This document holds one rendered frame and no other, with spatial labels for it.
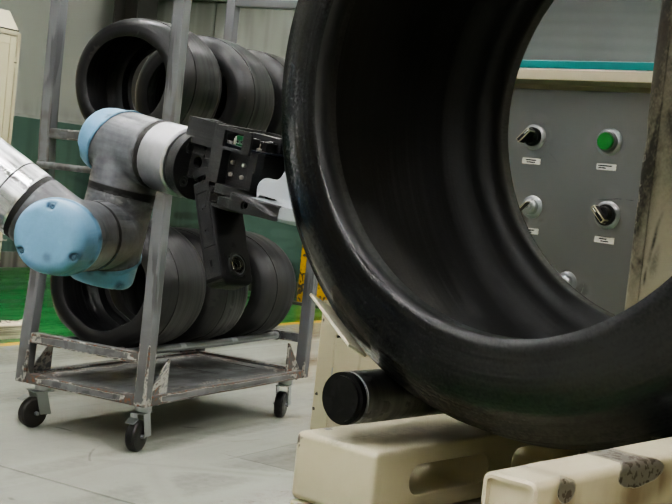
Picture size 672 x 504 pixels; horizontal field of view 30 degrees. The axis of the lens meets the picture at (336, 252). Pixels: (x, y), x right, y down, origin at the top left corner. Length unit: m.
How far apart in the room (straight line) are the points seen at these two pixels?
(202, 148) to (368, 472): 0.43
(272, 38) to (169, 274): 7.51
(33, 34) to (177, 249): 7.50
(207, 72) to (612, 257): 3.27
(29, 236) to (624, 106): 0.87
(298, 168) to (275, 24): 11.05
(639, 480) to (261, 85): 4.84
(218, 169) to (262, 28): 10.95
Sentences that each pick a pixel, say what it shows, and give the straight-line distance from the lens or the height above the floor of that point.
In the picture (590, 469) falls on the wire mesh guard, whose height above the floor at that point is 1.00.
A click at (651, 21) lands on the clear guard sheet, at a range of 1.74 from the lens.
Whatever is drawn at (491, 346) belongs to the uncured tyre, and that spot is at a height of 0.97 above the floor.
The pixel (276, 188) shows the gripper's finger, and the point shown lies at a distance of 1.21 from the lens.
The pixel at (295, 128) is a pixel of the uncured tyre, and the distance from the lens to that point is 1.08.
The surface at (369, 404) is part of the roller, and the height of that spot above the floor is 0.90.
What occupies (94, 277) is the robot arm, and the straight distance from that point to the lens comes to 1.38.
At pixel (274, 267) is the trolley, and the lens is 5.51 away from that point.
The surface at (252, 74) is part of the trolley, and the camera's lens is 5.19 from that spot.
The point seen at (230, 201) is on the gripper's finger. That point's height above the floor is 1.05.
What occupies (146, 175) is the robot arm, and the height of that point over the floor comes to 1.06.
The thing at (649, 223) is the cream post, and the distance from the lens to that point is 1.31.
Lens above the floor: 1.08
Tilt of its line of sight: 3 degrees down
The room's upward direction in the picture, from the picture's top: 6 degrees clockwise
